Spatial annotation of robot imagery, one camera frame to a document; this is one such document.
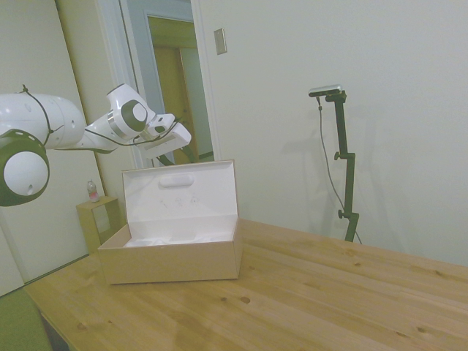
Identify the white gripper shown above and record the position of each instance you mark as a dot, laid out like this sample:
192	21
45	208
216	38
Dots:
168	142

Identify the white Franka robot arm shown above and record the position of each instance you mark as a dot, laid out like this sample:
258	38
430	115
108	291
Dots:
36	117

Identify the open cardboard box white inside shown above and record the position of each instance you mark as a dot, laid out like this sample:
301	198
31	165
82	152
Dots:
175	256

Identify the wooden hallway door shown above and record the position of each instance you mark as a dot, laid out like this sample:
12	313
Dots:
170	80

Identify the small clear bottle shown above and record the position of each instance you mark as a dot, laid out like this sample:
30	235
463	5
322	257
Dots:
93	192

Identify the open blue-grey door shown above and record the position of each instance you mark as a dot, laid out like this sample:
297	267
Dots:
139	55

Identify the small cardboard side stand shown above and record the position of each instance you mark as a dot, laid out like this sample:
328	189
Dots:
87	223

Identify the white room door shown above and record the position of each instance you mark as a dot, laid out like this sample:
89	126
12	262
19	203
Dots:
33	47

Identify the grey wall switch plate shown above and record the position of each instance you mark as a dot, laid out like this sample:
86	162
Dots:
220	41

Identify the silver camera on stand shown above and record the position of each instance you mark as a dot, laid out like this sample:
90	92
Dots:
325	89

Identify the black camera stand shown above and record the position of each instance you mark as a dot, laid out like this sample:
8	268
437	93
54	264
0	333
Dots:
347	172

